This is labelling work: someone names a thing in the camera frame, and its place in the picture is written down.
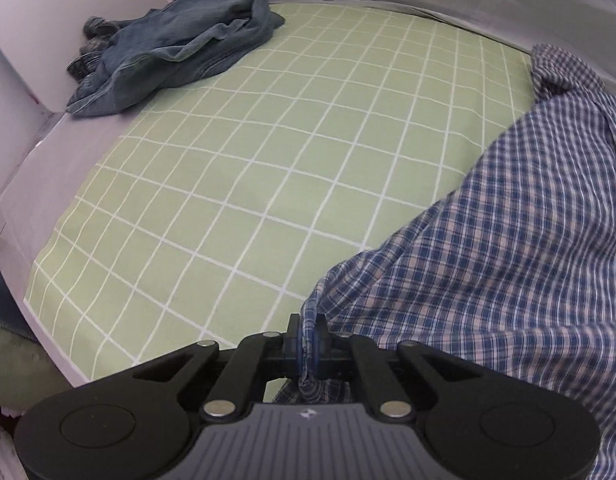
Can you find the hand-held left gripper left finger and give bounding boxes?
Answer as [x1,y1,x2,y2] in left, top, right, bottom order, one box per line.
[132,313,305,420]

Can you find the blue denim jeans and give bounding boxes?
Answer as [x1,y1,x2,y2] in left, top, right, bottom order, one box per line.
[65,0,286,118]

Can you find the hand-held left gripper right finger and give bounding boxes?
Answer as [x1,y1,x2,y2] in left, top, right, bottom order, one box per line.
[308,313,484,420]

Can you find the blue plaid shirt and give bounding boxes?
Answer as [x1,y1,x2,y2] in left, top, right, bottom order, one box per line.
[273,42,616,480]

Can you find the white mattress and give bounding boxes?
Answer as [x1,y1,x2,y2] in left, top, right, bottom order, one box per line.
[0,110,139,391]

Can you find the green checked bed sheet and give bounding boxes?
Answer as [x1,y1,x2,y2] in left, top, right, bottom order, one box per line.
[25,2,538,403]

